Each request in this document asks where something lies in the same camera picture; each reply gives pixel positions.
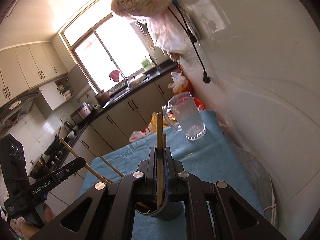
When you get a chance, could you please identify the black kitchen countertop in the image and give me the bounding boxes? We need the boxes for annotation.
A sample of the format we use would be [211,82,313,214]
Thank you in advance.
[30,62,178,178]

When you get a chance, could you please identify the red plastic basket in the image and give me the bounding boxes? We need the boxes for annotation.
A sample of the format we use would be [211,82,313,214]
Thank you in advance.
[175,96,208,112]

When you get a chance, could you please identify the black power cable with plug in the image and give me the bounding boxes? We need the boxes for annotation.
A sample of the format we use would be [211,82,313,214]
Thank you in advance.
[167,5,212,83]

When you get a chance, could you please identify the white orange plastic bag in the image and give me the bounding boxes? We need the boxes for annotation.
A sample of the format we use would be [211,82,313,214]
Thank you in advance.
[171,71,194,93]

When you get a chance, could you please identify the beige upper kitchen cabinets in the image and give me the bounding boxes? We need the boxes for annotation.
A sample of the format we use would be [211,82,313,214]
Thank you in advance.
[0,41,68,100]

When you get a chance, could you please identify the long wooden chopstick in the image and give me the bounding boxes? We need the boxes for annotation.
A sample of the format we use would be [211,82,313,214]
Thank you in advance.
[61,138,114,183]
[98,153,125,177]

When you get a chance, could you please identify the green bottle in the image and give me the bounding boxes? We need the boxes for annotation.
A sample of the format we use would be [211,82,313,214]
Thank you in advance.
[141,56,154,70]

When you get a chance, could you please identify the silver rice cooker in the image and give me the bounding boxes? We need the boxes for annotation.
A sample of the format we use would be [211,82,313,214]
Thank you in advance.
[71,102,93,124]

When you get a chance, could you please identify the blue tablecloth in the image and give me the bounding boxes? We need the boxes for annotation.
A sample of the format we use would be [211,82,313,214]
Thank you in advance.
[79,109,265,240]

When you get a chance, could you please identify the brown clay pot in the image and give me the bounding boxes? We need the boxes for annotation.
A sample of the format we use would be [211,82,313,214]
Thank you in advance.
[95,90,111,105]

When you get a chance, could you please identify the steel cooking pot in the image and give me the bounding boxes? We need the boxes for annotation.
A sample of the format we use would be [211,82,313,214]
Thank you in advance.
[30,155,49,178]

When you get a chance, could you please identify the grey range hood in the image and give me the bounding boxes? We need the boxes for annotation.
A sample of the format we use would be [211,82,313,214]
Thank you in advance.
[0,90,42,128]

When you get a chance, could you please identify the clear glass mug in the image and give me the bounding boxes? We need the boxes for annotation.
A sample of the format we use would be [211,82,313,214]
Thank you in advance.
[162,92,207,141]

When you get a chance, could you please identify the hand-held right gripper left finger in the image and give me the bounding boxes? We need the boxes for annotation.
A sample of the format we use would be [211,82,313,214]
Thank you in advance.
[42,147,158,240]

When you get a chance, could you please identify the dark grey perforated chopstick holder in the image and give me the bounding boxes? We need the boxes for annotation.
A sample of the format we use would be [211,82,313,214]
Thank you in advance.
[135,197,183,221]

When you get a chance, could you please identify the kitchen window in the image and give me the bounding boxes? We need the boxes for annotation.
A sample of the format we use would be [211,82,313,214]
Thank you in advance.
[59,14,163,93]

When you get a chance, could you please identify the person's left hand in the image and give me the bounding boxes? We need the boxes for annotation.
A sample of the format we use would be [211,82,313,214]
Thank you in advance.
[20,202,57,239]

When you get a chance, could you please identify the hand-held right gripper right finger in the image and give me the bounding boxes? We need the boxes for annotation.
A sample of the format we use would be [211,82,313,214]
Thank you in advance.
[162,147,288,240]

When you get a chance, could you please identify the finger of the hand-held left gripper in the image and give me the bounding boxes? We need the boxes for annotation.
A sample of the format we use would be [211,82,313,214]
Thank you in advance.
[51,157,85,180]

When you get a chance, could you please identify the black wok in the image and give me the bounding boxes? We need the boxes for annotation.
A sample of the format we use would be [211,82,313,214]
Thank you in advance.
[44,127,62,155]

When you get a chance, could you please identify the yellow plastic bag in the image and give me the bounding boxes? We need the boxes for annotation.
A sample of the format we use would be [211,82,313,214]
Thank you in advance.
[151,112,175,128]

